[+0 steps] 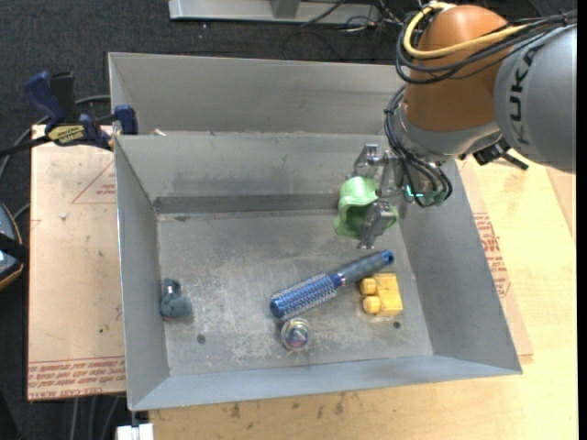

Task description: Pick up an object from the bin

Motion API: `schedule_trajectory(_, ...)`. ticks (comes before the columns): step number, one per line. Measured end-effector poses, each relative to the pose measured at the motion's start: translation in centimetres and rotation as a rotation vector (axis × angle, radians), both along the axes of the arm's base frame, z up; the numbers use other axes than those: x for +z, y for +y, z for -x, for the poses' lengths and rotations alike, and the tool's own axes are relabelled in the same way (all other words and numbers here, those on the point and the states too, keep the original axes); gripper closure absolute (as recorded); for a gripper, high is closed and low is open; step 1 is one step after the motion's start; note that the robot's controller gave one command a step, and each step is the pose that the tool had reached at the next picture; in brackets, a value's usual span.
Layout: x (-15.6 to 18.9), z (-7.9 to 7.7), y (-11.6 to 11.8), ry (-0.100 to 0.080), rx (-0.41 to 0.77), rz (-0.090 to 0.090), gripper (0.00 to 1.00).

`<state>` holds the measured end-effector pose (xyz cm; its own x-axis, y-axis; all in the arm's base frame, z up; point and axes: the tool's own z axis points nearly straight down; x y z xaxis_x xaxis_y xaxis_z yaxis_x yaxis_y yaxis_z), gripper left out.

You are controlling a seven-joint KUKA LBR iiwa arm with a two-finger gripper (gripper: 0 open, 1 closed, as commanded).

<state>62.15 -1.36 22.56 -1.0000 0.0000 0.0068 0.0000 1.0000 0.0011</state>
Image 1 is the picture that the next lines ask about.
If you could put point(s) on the grey metal bin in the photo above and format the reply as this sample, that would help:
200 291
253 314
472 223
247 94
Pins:
257 255

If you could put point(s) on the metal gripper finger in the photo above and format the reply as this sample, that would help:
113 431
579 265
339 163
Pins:
368 161
377 222

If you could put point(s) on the blue hairbrush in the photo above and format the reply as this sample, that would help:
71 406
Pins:
312 293

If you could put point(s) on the shiny round spinning top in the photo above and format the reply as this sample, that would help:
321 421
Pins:
296 333

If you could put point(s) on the grey-blue toy animal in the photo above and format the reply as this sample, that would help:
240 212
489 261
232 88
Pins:
174 304

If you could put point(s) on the green soft cup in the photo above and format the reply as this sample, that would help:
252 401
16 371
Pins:
353 204

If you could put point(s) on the brown cardboard board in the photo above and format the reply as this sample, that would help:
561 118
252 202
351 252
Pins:
69 245

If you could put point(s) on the yellow block with two pegs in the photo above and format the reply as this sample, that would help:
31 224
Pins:
387 293

